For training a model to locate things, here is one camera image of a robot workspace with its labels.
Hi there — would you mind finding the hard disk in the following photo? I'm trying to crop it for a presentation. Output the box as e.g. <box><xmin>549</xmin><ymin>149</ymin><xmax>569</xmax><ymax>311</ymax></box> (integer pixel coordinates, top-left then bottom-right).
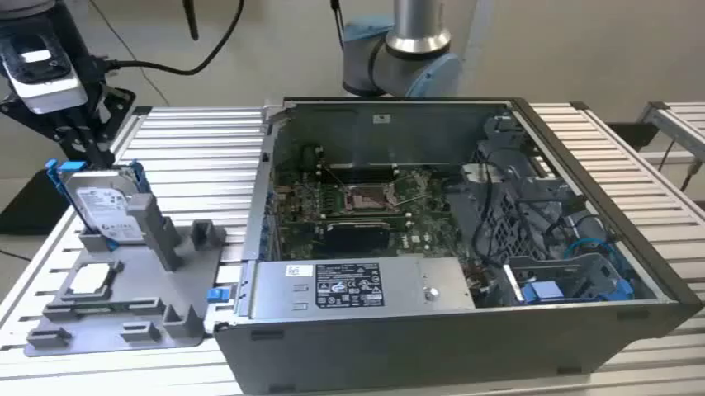
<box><xmin>47</xmin><ymin>159</ymin><xmax>150</xmax><ymax>252</ymax></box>

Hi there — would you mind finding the blue disk bay clip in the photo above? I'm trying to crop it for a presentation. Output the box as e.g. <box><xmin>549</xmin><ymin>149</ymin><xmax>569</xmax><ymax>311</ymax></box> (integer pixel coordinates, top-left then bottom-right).
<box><xmin>522</xmin><ymin>281</ymin><xmax>564</xmax><ymax>302</ymax></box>

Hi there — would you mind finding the grey disk bay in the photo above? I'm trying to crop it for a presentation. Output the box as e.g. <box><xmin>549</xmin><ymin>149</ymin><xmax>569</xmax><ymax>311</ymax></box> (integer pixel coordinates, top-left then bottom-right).
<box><xmin>503</xmin><ymin>251</ymin><xmax>636</xmax><ymax>307</ymax></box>

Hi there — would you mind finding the black hanging antenna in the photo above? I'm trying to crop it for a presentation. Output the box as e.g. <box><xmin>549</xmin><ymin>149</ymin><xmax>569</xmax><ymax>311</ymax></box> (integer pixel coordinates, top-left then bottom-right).
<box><xmin>180</xmin><ymin>0</ymin><xmax>200</xmax><ymax>41</ymax></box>

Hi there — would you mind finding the silver CPU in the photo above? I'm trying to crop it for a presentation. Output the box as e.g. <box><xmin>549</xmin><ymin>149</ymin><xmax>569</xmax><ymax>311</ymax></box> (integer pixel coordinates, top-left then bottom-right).
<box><xmin>65</xmin><ymin>263</ymin><xmax>116</xmax><ymax>296</ymax></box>

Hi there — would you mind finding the grey parts rack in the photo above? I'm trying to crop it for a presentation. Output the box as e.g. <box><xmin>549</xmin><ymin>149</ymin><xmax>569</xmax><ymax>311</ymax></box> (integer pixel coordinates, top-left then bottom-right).
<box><xmin>24</xmin><ymin>193</ymin><xmax>227</xmax><ymax>358</ymax></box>

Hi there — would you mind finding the green RAM stick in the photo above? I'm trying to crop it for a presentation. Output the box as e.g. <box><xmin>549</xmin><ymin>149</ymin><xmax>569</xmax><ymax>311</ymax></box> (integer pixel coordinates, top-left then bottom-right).
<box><xmin>71</xmin><ymin>302</ymin><xmax>140</xmax><ymax>314</ymax></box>

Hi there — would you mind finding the CPU socket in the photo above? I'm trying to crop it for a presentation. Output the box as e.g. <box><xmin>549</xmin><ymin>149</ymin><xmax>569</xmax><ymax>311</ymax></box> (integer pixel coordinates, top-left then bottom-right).
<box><xmin>343</xmin><ymin>183</ymin><xmax>398</xmax><ymax>210</ymax></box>

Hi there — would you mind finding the black graphics card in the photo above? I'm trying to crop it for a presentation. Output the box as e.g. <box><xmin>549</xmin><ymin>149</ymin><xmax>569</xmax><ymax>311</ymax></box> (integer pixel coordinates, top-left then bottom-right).
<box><xmin>323</xmin><ymin>221</ymin><xmax>391</xmax><ymax>252</ymax></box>

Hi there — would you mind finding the green motherboard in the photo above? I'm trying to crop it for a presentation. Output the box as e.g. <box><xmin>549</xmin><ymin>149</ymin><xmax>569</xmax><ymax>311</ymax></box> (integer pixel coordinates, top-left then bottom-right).
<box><xmin>268</xmin><ymin>164</ymin><xmax>469</xmax><ymax>265</ymax></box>

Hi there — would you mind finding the silver power supply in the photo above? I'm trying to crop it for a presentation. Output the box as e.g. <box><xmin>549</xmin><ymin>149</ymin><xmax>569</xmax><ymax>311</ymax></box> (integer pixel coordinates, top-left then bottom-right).
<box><xmin>250</xmin><ymin>257</ymin><xmax>478</xmax><ymax>322</ymax></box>

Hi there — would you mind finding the black open PC case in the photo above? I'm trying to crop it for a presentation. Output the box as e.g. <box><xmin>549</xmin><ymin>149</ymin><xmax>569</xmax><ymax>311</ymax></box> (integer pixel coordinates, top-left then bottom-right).
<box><xmin>212</xmin><ymin>97</ymin><xmax>705</xmax><ymax>395</ymax></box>

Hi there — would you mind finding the grey perforated drive cage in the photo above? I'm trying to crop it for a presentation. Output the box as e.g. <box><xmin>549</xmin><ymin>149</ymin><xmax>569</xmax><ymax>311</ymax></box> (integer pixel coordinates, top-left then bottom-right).
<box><xmin>445</xmin><ymin>138</ymin><xmax>586</xmax><ymax>265</ymax></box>

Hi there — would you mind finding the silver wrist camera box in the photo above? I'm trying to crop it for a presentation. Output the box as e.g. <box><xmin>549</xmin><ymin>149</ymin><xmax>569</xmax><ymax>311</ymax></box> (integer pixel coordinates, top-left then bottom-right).
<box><xmin>0</xmin><ymin>35</ymin><xmax>91</xmax><ymax>115</ymax></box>

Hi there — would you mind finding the thick black cable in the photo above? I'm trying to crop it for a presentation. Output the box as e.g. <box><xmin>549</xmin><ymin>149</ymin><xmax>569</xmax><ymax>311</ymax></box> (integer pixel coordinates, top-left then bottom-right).
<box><xmin>96</xmin><ymin>0</ymin><xmax>247</xmax><ymax>78</ymax></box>

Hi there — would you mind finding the thin black wire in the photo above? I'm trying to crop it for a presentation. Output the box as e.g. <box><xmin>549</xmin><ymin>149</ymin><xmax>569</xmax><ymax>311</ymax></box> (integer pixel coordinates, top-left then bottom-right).
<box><xmin>475</xmin><ymin>162</ymin><xmax>514</xmax><ymax>270</ymax></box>

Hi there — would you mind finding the light blue wire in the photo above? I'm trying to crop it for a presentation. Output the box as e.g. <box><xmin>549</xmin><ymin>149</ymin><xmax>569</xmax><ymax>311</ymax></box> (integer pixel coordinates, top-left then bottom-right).
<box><xmin>565</xmin><ymin>236</ymin><xmax>620</xmax><ymax>270</ymax></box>

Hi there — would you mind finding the aluminium frame table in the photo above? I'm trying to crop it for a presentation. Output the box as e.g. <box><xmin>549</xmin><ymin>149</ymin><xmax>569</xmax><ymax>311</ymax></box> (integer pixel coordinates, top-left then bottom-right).
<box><xmin>636</xmin><ymin>101</ymin><xmax>705</xmax><ymax>166</ymax></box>

